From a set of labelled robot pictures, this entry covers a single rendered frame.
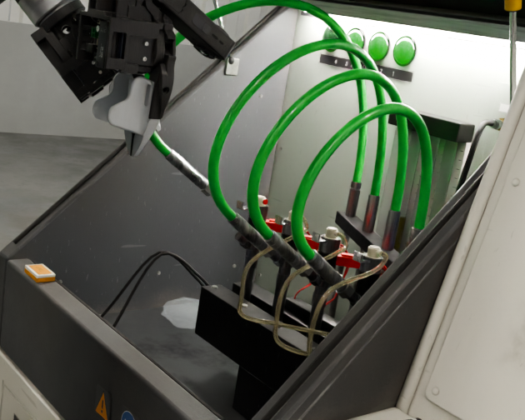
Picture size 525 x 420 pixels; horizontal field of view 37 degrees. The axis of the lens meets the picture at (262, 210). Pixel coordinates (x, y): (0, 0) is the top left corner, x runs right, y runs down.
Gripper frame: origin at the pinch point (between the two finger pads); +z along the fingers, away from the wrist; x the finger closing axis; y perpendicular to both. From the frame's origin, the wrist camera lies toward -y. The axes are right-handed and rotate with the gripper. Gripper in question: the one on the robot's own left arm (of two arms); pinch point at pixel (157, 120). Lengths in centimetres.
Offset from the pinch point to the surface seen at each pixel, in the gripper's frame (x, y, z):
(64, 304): -2.1, 26.9, 13.4
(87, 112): -666, -9, -62
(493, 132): 5, -39, 31
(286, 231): 6.3, -4.7, 23.5
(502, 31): 9, -47, 19
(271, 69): 15.1, -14.5, 3.8
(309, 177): 28.7, -7.5, 16.1
